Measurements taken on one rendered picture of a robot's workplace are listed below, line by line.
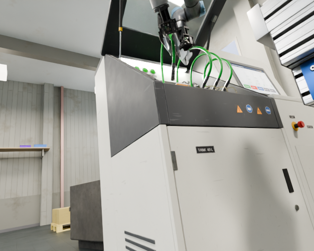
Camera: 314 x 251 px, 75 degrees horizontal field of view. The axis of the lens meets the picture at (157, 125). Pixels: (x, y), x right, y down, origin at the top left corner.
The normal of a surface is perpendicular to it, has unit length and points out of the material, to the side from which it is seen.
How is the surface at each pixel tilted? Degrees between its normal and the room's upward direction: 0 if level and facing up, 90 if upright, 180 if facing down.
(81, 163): 90
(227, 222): 90
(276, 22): 90
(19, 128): 90
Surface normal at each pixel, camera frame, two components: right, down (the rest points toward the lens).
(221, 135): 0.46, -0.32
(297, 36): -0.83, -0.05
